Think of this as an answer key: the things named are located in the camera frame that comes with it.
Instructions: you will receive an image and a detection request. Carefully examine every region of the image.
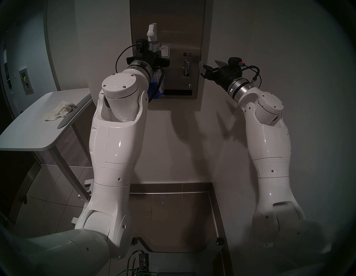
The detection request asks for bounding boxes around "stainless steel wall dispenser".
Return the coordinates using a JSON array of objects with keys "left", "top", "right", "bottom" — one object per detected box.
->
[{"left": 130, "top": 0, "right": 207, "bottom": 100}]

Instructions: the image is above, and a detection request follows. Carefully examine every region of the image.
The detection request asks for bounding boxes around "fire extinguisher wall cabinet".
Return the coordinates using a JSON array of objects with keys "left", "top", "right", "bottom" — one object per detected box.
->
[{"left": 19, "top": 67, "right": 34, "bottom": 95}]

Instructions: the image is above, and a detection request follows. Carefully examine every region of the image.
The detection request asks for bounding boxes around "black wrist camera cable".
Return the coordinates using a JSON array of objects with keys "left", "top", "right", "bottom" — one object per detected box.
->
[
  {"left": 115, "top": 45, "right": 138, "bottom": 73},
  {"left": 242, "top": 65, "right": 262, "bottom": 89}
]

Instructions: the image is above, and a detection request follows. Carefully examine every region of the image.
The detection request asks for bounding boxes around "green cable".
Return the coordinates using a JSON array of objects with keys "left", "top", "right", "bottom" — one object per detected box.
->
[{"left": 115, "top": 267, "right": 145, "bottom": 276}]

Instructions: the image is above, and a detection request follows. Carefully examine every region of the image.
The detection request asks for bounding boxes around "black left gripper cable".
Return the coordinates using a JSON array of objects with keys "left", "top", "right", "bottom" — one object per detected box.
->
[{"left": 149, "top": 68, "right": 166, "bottom": 103}]

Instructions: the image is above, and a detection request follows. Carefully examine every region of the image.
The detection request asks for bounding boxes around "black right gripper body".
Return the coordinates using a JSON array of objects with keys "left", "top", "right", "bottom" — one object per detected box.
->
[{"left": 207, "top": 65, "right": 242, "bottom": 87}]

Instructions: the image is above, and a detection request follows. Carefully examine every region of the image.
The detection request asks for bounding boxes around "white table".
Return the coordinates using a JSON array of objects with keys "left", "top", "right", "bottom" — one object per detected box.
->
[{"left": 0, "top": 88, "right": 93, "bottom": 223}]

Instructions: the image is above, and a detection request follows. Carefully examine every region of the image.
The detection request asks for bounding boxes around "clear spray cleaner bottle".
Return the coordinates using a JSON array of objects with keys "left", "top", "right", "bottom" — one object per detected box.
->
[{"left": 147, "top": 24, "right": 167, "bottom": 100}]

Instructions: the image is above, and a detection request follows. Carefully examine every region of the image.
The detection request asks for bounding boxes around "black box with red light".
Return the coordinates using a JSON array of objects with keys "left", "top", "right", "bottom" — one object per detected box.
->
[{"left": 136, "top": 252, "right": 149, "bottom": 269}]

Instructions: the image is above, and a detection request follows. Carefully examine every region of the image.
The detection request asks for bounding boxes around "grey robot base frame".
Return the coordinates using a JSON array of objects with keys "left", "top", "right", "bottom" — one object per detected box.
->
[{"left": 133, "top": 236, "right": 226, "bottom": 276}]

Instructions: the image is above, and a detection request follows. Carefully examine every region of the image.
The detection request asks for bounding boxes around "crumpled white cloth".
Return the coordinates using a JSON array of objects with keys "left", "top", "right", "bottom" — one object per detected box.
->
[{"left": 44, "top": 100, "right": 78, "bottom": 122}]

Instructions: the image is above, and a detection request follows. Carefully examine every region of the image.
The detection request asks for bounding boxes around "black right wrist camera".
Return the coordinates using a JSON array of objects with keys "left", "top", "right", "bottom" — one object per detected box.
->
[{"left": 228, "top": 57, "right": 246, "bottom": 68}]

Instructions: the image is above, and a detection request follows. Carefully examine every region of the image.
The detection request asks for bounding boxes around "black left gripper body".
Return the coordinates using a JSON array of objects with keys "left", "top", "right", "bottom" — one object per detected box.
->
[{"left": 136, "top": 50, "right": 158, "bottom": 68}]

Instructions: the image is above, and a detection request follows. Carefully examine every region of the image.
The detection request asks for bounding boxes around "black left wrist camera cable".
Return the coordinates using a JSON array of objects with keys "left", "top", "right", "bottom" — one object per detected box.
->
[{"left": 115, "top": 45, "right": 138, "bottom": 73}]

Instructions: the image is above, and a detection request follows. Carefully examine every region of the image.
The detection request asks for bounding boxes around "black base cable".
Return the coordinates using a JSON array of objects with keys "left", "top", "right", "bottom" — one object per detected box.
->
[{"left": 127, "top": 250, "right": 145, "bottom": 276}]

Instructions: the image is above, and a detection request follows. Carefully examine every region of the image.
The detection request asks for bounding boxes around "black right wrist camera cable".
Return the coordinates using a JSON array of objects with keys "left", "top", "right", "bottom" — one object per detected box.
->
[{"left": 242, "top": 65, "right": 262, "bottom": 89}]

